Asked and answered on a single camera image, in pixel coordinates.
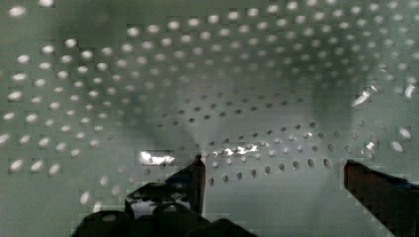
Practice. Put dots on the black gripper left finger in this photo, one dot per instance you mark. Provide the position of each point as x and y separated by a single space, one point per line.
186 187

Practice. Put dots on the mint green strainer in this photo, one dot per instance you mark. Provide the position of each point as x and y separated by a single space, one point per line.
101 97

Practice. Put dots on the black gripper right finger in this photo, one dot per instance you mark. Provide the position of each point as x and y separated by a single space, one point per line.
392 201

